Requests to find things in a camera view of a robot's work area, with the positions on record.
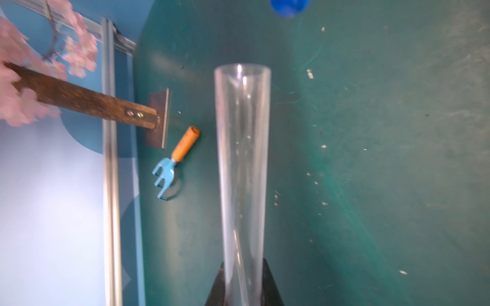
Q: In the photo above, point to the blue garden fork wooden handle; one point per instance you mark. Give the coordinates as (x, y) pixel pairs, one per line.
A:
(164, 171)

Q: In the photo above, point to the clear test tube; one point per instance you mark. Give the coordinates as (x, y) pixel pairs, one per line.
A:
(242, 100)

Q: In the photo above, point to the blue stopper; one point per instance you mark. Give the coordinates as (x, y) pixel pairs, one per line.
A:
(289, 8)

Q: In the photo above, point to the back aluminium frame bar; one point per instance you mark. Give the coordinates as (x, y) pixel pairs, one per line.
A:
(111, 213)

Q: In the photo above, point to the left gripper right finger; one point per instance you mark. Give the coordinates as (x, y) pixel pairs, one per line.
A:
(270, 292)

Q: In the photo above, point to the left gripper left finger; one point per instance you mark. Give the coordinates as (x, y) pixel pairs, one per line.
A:
(216, 296)

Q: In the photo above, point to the pink cherry blossom tree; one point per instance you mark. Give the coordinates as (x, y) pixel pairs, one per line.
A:
(33, 86)

